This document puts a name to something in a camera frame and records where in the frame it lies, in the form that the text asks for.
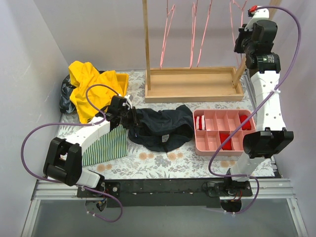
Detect dark navy shorts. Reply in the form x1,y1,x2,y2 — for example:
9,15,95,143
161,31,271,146
128,105,195,153

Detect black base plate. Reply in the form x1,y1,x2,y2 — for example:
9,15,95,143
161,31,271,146
76,177,254,208

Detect wooden hanger rack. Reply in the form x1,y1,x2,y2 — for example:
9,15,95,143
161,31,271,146
142,0,248,103

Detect yellow plastic bin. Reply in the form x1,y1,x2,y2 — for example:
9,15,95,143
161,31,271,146
117,73,129,96

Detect green white striped cloth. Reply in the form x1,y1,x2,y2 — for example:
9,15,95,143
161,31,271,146
82,125,128,166

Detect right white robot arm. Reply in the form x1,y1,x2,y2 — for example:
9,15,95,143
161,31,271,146
223,20,294,196

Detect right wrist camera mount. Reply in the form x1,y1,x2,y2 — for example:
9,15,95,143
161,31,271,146
244,5,270,32

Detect red folded cloth right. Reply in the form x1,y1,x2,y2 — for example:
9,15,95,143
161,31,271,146
238,114,252,131

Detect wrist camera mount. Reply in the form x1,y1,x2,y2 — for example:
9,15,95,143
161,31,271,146
244,5,270,32
120,94,133,110

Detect dark patterned garment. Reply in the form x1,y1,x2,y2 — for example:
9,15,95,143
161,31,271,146
59,75,76,114

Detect aluminium frame rail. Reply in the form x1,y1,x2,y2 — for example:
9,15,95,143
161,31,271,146
22,178,308,237

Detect pink divided tray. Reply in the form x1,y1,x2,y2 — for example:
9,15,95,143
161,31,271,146
193,109,256,157

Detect pink hanger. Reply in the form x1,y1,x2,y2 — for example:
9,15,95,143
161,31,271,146
190,0,198,69
229,0,249,72
196,0,213,67
159,1,175,69

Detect red folded cloth middle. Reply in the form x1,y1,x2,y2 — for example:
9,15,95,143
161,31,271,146
219,132,233,151

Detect yellow shirt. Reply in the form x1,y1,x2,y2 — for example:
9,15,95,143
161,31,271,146
69,61,126,124

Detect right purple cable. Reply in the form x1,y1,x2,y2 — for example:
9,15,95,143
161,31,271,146
208,6,302,214

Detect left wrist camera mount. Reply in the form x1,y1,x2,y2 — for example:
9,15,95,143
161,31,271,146
120,94,133,110

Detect red white folded cloth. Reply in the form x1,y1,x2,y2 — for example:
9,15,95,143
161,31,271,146
194,115,206,130

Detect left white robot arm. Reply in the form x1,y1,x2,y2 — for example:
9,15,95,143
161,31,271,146
43,95,135,198

